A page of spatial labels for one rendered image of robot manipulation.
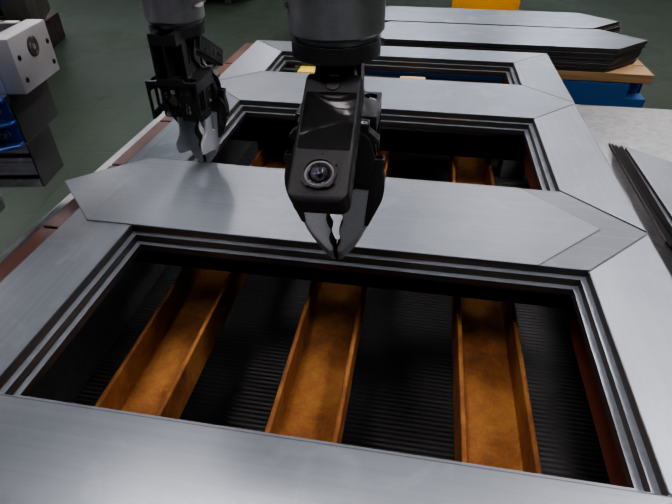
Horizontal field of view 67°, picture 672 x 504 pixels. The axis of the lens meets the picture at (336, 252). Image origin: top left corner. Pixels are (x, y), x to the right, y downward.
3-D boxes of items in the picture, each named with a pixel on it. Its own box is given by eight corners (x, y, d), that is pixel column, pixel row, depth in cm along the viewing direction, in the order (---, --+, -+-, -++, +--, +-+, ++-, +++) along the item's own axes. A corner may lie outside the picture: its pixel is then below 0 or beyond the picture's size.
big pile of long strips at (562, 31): (611, 34, 159) (618, 13, 155) (653, 75, 128) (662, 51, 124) (360, 24, 169) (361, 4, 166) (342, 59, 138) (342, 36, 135)
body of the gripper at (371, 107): (382, 149, 51) (388, 21, 44) (375, 193, 44) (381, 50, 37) (308, 145, 52) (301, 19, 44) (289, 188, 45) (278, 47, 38)
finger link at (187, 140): (175, 177, 76) (162, 118, 71) (190, 159, 81) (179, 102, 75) (195, 178, 76) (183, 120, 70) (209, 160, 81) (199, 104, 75)
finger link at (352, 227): (371, 233, 55) (374, 156, 50) (366, 267, 51) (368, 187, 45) (343, 231, 56) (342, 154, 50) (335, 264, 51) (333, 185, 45)
